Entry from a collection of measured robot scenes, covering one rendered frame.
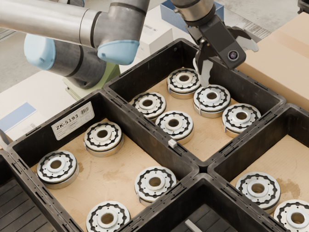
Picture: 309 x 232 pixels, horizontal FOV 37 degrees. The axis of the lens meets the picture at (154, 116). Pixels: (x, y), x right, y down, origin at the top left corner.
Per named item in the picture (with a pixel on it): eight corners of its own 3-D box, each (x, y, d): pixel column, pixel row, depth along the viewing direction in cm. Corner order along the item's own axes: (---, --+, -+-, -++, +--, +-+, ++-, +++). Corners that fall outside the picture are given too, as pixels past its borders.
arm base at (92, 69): (66, 77, 158) (43, 69, 150) (86, 37, 156) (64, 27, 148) (92, 96, 149) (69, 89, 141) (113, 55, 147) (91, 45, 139)
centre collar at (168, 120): (160, 124, 124) (160, 123, 124) (174, 114, 126) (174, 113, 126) (173, 134, 122) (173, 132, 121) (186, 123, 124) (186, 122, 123)
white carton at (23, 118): (2, 140, 149) (-8, 121, 143) (33, 119, 155) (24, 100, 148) (37, 173, 138) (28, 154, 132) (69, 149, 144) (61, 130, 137)
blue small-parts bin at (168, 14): (161, 19, 186) (159, 3, 181) (188, 2, 192) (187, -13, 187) (197, 38, 174) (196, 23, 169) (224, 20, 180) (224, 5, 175)
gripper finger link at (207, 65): (196, 75, 113) (203, 43, 107) (207, 90, 109) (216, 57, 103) (185, 77, 112) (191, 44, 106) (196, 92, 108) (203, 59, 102)
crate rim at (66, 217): (7, 153, 118) (3, 147, 116) (101, 92, 129) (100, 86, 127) (97, 261, 94) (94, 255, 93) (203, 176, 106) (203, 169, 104)
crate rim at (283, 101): (102, 92, 129) (100, 86, 127) (181, 42, 141) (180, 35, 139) (203, 175, 106) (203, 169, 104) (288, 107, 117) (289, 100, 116)
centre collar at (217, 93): (199, 98, 130) (199, 96, 129) (210, 88, 132) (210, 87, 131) (213, 106, 127) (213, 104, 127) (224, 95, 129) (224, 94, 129)
